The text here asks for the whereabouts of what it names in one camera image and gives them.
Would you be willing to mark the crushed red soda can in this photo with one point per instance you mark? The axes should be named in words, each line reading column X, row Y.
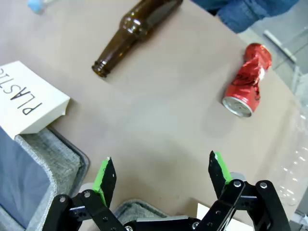
column 243, row 84

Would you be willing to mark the grey felt plastic basket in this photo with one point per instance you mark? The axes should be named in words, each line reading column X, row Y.
column 36, row 154

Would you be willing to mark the plastic bottle with blue cap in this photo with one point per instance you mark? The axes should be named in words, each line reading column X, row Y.
column 36, row 6

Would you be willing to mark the grey felt can basket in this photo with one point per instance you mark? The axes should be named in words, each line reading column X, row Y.
column 134, row 207

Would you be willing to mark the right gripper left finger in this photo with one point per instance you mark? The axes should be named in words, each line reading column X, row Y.
column 108, row 180

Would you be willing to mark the white PLASTIC label card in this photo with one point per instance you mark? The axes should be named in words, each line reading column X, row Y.
column 29, row 96

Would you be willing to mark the brown glass beer bottle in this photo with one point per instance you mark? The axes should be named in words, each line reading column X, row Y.
column 134, row 26

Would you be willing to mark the person's left forearm denim sleeve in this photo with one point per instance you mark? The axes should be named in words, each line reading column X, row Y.
column 240, row 14

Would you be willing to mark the aluminium frame profile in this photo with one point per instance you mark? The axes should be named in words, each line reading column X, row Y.
column 280, row 45

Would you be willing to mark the clear plastic bottle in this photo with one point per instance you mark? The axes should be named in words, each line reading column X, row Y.
column 298, row 168

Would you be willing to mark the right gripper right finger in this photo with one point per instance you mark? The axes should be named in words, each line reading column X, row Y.
column 217, row 173

